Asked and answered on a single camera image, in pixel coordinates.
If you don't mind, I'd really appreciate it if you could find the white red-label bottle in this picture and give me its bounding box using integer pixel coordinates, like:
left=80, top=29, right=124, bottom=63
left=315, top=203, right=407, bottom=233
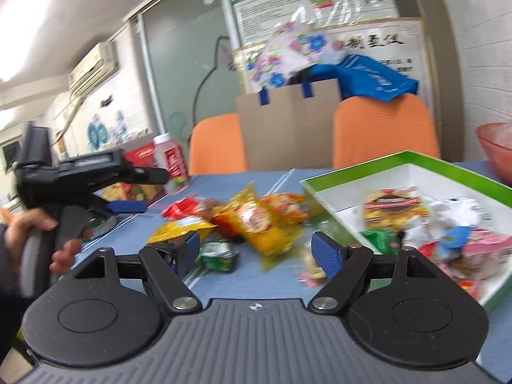
left=153, top=133, right=189, bottom=194

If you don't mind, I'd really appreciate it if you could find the white air conditioner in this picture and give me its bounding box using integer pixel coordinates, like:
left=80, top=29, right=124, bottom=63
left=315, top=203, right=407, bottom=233
left=68, top=42, right=119, bottom=98

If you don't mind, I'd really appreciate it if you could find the red snack box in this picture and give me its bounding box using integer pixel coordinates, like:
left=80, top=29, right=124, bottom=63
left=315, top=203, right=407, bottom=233
left=100, top=142, right=167, bottom=205

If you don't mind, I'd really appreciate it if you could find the right orange chair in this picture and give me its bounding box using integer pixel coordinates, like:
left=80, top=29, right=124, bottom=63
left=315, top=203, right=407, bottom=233
left=332, top=94, right=440, bottom=169

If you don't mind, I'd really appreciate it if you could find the left orange chair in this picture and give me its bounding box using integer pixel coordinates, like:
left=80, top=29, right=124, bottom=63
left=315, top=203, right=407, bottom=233
left=189, top=113, right=247, bottom=176

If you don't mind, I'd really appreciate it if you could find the orange yellow snack packet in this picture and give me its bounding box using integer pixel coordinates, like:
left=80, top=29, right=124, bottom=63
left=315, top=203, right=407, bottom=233
left=261, top=192, right=309, bottom=224

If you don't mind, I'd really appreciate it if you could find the red snack packet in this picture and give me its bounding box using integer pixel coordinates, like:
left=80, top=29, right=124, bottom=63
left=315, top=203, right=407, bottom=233
left=161, top=195, right=223, bottom=221

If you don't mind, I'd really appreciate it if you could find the green white snack box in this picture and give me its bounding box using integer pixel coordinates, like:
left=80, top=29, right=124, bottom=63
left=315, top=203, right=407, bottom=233
left=299, top=150, right=512, bottom=314

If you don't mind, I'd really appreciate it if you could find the floral patterned bag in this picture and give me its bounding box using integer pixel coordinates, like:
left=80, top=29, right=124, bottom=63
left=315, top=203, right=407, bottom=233
left=247, top=22, right=346, bottom=90

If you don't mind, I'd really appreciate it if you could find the small green snack packet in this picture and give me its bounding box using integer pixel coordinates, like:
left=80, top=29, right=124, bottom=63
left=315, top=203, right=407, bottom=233
left=198, top=240, right=238, bottom=273

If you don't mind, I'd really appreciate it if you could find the orange chair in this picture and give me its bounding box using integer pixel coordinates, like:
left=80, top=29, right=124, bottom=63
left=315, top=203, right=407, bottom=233
left=189, top=113, right=247, bottom=176
left=332, top=94, right=440, bottom=169

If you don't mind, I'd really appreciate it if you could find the brown cardboard sheet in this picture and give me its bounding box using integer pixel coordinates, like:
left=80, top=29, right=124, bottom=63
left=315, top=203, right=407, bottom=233
left=236, top=79, right=341, bottom=172

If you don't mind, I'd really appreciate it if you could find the person's left hand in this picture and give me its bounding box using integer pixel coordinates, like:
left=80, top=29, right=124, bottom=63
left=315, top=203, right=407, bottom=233
left=4, top=208, right=93, bottom=276

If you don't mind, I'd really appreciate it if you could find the blue plastic bag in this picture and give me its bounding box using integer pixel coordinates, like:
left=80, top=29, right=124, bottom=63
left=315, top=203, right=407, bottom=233
left=306, top=54, right=419, bottom=102

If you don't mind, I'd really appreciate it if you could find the cookie snack packet in box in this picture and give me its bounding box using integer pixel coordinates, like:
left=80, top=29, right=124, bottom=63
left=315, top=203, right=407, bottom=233
left=363, top=186, right=429, bottom=233

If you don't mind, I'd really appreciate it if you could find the large yellow snack bag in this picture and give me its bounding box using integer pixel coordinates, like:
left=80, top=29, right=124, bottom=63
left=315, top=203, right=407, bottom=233
left=212, top=182, right=303, bottom=271

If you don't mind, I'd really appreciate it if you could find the red translucent bowl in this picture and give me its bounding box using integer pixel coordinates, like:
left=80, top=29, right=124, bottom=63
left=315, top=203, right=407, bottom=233
left=476, top=121, right=511, bottom=185

